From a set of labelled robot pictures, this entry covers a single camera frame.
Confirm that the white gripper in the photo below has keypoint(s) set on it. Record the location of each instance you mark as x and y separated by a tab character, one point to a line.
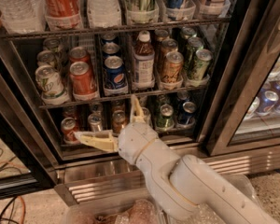
135	143

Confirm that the blue pepsi can front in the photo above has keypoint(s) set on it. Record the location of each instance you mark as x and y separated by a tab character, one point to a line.
114	73

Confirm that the blue pepsi can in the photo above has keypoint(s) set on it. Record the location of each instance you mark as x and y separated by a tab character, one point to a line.
111	49
114	73
109	38

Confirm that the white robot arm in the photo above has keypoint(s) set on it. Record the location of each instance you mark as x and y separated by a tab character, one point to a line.
177	184

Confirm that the orange can bottom shelf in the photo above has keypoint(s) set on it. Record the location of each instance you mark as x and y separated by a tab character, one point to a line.
119	121

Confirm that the silver can bottom shelf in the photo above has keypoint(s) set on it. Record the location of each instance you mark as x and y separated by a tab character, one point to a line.
95	122

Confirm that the white can bottom shelf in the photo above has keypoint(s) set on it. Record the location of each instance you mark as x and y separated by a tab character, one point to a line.
147	116

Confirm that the green can bottom shelf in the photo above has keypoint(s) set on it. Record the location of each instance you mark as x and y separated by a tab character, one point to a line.
165	117

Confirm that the red can bottom shelf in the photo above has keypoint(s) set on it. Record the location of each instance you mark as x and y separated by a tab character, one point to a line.
69	126

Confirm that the red coke can front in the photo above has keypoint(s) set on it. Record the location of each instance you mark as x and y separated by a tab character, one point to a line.
82	78

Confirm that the red coke can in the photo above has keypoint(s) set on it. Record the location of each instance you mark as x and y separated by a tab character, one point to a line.
79	54
82	78

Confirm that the blue can bottom shelf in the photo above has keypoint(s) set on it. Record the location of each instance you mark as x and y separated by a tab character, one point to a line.
186	113

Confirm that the gold can front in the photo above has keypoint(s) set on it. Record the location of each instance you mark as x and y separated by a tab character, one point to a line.
172	66

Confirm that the gold can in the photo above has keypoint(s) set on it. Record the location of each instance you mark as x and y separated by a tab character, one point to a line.
167	45
160	35
172	66

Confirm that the white green soda can front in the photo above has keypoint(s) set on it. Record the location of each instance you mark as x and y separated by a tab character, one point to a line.
49	81

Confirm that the white green soda can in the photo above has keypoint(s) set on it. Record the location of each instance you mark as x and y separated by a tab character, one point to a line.
46	57
53	44
49	81

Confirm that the red coke can rear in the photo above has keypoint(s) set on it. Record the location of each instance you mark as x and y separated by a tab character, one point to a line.
79	54

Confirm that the blue pepsi can rear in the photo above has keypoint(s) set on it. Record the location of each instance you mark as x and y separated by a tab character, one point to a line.
109	38

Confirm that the gold can rear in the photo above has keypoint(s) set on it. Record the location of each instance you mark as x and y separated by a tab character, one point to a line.
160	35

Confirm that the left fridge glass door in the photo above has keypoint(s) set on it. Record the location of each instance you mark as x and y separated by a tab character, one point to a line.
24	165

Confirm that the fridge glass door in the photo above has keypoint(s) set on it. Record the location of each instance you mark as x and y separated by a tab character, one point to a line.
24	165
249	51

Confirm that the white green soda can rear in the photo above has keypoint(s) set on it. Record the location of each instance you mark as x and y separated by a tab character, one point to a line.
53	44

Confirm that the steel fridge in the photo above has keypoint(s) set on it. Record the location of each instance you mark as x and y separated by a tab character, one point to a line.
83	173

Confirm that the clear water bottle top middle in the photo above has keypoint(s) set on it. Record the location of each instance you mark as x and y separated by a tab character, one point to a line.
104	13

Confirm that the clear water bottle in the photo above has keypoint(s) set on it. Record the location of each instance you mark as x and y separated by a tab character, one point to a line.
23	16
104	13

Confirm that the right fridge glass door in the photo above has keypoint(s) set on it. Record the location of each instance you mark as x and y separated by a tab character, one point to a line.
249	51

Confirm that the iced tea bottle white label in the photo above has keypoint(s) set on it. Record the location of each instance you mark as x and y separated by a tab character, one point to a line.
143	58

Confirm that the left clear plastic bin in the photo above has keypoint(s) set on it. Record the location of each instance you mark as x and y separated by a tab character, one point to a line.
117	209

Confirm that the clear plastic bin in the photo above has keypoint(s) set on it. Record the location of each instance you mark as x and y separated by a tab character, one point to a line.
205	215
117	209

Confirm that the right clear plastic bin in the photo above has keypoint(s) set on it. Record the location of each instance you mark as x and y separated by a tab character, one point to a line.
205	215

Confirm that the red coke bottle top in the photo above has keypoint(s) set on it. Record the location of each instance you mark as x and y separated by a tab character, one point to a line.
61	0

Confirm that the clear water bottle top left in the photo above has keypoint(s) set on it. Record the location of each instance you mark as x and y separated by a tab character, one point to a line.
23	16

